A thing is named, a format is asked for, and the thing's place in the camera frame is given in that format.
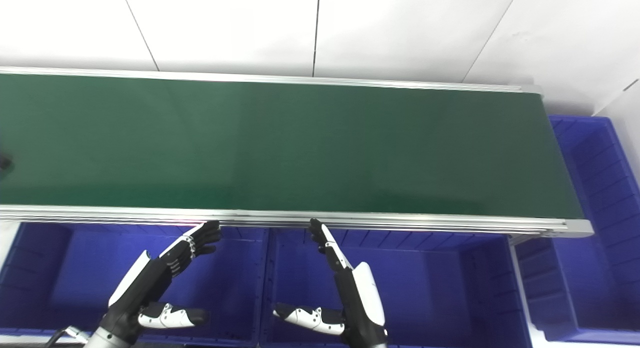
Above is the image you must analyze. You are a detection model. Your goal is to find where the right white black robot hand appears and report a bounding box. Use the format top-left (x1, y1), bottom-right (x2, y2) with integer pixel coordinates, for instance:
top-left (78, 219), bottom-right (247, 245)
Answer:
top-left (272, 218), bottom-right (389, 348)

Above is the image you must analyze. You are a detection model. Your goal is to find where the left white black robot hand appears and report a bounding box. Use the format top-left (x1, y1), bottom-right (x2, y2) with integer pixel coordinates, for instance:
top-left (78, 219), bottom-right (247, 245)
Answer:
top-left (98, 220), bottom-right (224, 346)

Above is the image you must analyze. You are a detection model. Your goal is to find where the blue plastic bin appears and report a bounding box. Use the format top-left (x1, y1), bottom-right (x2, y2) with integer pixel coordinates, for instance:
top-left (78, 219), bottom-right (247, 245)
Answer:
top-left (261, 228), bottom-right (532, 348)
top-left (0, 222), bottom-right (269, 348)
top-left (514, 115), bottom-right (640, 345)

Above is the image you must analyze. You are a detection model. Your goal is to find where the green conveyor belt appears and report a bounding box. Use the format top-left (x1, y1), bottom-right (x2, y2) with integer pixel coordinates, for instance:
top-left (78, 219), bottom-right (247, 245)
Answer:
top-left (0, 73), bottom-right (586, 220)

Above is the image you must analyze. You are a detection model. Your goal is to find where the aluminium conveyor side rail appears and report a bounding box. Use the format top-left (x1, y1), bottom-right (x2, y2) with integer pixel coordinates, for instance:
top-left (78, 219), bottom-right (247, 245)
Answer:
top-left (0, 204), bottom-right (595, 239)
top-left (0, 66), bottom-right (544, 95)

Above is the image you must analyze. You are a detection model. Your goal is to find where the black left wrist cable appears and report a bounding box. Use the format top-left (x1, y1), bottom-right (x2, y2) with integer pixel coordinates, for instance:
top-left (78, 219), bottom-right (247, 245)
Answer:
top-left (46, 328), bottom-right (77, 348)

